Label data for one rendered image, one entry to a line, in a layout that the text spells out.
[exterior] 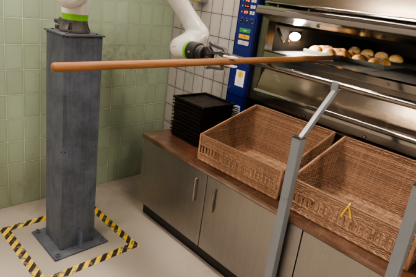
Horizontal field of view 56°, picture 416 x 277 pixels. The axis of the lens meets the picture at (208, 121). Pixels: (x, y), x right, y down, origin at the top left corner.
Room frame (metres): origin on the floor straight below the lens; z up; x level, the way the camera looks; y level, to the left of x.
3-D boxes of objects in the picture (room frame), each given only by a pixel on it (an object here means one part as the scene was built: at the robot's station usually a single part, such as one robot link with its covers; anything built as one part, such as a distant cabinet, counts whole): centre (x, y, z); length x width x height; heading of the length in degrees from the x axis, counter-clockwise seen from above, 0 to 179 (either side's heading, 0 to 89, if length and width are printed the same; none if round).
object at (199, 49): (1.86, 0.05, 1.19); 0.09 x 0.07 x 0.08; 46
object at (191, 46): (1.91, 0.10, 1.19); 0.12 x 0.06 x 0.09; 136
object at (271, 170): (2.02, -0.33, 0.72); 0.56 x 0.49 x 0.28; 47
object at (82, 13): (1.95, 0.72, 1.36); 0.16 x 0.13 x 0.19; 9
